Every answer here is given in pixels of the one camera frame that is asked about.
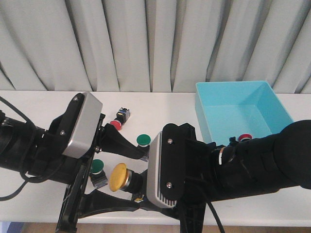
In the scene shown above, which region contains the yellow push button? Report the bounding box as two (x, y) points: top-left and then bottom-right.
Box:
(108, 163), (145, 202)

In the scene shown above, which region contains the centre green push button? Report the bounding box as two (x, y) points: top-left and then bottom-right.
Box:
(137, 134), (151, 162)

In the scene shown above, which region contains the light blue plastic box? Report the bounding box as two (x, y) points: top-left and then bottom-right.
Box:
(195, 81), (293, 145)

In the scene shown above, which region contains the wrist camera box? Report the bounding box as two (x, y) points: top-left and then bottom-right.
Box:
(62, 92), (103, 159)
(146, 124), (189, 208)

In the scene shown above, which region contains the front-left green push button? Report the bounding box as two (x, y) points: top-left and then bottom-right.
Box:
(89, 159), (108, 189)

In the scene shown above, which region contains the grey pleated curtain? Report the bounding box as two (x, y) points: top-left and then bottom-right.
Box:
(0, 0), (311, 94)

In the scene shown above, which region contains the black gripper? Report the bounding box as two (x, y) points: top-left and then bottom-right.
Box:
(31, 114), (148, 233)
(132, 123), (217, 233)

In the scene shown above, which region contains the red push button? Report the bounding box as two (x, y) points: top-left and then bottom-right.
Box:
(238, 133), (253, 143)
(110, 107), (131, 131)

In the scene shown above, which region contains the lying red push button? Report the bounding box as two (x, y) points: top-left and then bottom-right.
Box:
(110, 107), (131, 131)

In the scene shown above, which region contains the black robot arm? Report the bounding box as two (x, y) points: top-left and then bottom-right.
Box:
(0, 113), (144, 233)
(139, 120), (311, 233)

